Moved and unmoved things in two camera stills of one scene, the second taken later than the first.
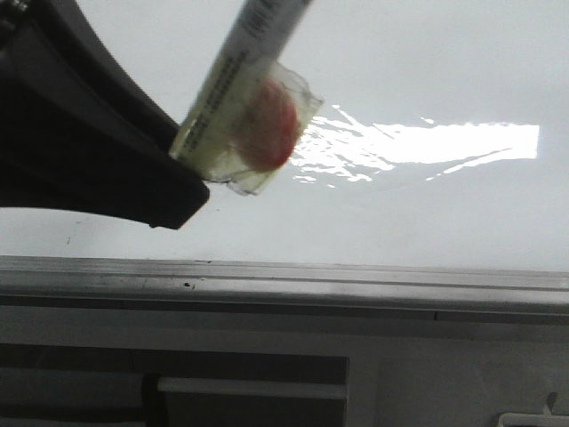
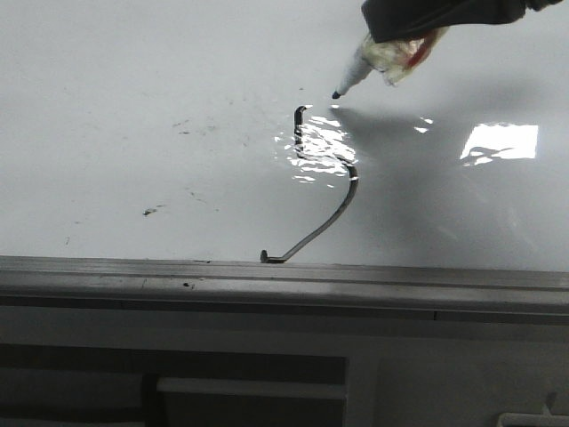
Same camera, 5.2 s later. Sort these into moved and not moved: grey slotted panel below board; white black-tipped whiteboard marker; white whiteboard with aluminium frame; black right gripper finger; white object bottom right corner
Moved: white black-tipped whiteboard marker; black right gripper finger
Not moved: white object bottom right corner; grey slotted panel below board; white whiteboard with aluminium frame
